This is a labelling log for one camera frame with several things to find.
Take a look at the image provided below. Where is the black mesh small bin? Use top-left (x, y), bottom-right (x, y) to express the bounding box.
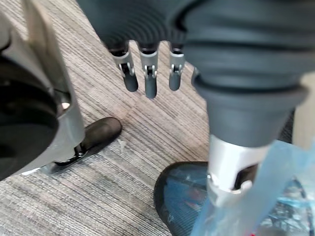
top-left (154, 161), bottom-right (311, 236)

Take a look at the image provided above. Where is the cream furniture panel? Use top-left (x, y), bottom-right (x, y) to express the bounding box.
top-left (292, 72), bottom-right (315, 150)

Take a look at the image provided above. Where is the robot silver leg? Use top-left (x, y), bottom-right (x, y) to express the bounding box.
top-left (0, 0), bottom-right (86, 181)

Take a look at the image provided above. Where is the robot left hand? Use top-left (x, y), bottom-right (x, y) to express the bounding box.
top-left (78, 0), bottom-right (315, 207)

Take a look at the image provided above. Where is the robot dark foot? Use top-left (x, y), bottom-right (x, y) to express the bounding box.
top-left (55, 117), bottom-right (123, 166)

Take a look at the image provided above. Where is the blue plastic trash bag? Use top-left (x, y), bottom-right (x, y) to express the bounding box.
top-left (169, 140), bottom-right (315, 236)

